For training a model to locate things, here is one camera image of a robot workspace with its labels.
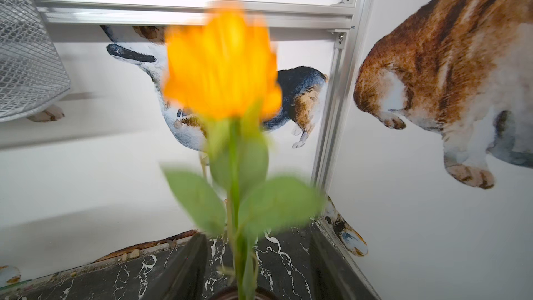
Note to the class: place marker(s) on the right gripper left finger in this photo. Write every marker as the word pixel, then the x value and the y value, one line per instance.
pixel 185 275

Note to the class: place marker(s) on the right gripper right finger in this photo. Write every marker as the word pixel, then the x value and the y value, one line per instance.
pixel 332 276

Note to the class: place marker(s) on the white wire wall basket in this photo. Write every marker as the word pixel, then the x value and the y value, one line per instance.
pixel 33 76

